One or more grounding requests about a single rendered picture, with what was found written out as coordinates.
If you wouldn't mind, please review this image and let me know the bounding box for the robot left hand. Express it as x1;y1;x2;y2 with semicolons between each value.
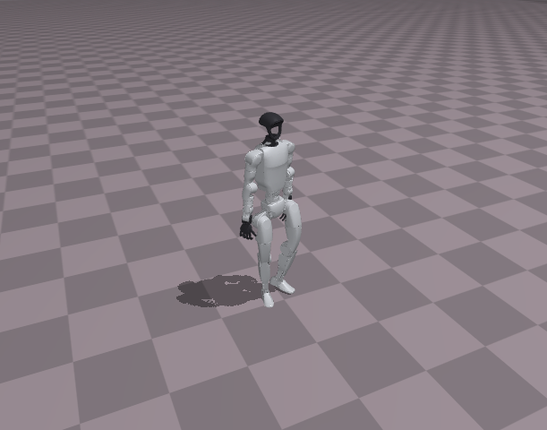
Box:
279;195;292;221

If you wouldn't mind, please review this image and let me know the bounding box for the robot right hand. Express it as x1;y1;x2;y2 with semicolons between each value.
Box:
240;215;257;240

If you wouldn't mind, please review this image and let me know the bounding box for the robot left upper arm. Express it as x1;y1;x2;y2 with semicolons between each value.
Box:
282;140;295;179

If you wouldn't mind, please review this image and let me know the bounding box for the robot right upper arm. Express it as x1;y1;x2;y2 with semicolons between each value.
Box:
244;149;262;194

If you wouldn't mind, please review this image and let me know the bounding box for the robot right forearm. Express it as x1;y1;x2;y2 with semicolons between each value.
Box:
242;185;254;222

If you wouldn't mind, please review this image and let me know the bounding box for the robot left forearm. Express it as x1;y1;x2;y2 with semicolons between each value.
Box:
283;176;294;200

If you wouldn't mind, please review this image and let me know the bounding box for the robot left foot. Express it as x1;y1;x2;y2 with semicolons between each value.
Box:
269;276;295;294

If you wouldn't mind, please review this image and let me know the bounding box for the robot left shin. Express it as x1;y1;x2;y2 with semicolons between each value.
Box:
276;250;297;282

